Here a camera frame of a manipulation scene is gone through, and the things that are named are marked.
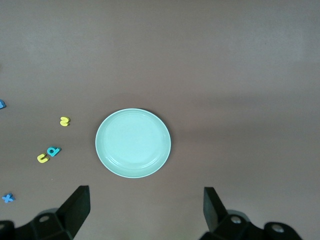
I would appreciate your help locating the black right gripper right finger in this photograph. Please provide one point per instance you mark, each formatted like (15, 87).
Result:
(215, 212)

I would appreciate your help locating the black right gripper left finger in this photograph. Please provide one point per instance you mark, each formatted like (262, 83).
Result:
(75, 210)

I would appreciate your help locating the yellow letter u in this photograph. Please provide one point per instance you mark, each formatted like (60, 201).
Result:
(44, 160)

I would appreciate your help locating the teal letter p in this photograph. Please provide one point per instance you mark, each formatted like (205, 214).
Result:
(57, 150)

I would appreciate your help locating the yellow letter s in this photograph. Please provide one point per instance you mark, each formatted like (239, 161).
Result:
(64, 121)

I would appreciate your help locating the blue letter x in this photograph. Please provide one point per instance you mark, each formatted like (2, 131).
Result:
(8, 198)

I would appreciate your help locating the green plate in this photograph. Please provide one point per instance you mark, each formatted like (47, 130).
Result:
(132, 142)

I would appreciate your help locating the blue digit nine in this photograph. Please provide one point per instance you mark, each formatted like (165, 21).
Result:
(2, 105)

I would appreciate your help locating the brown table cover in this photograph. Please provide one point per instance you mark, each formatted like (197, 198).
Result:
(200, 62)

